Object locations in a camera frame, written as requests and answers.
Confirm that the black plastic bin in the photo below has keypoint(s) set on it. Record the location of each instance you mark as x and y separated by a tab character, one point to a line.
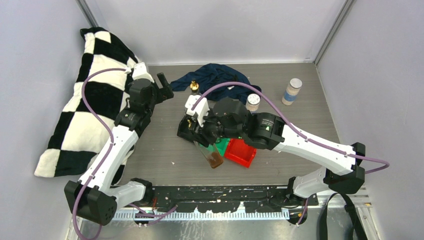
185	130

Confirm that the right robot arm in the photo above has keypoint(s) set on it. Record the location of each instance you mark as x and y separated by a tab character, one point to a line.
339	171

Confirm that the clear glass cruet gold spout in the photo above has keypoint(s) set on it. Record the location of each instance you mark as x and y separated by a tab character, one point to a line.
194	88

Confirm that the spice jar plain lid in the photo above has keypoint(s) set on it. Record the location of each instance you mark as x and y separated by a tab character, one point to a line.
291	91

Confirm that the spice jar perforated lid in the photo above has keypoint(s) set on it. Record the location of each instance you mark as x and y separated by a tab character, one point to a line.
252	102

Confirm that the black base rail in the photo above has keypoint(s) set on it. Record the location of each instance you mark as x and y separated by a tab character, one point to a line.
220	198

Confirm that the brown oil cruet gold spout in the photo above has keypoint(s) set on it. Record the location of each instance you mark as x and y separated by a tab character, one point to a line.
210	152

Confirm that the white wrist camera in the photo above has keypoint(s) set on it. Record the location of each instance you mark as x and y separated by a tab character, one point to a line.
198	108
140	71

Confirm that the green plastic bin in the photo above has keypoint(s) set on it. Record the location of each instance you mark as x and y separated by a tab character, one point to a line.
222	144

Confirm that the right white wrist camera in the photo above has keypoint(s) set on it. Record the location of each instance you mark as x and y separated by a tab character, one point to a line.
198	108

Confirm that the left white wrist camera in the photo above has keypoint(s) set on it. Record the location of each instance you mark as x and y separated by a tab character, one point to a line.
140	71

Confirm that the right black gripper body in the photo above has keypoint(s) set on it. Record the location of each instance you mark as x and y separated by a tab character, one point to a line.
212	129

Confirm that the red plastic bin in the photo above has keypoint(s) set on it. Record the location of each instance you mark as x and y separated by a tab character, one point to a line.
239	152

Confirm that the dark blue shorts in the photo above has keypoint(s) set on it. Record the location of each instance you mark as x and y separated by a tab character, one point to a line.
213	74

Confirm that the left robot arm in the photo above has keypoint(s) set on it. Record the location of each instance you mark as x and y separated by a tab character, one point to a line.
92	197

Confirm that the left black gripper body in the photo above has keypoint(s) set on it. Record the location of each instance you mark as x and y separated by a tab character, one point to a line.
159	96

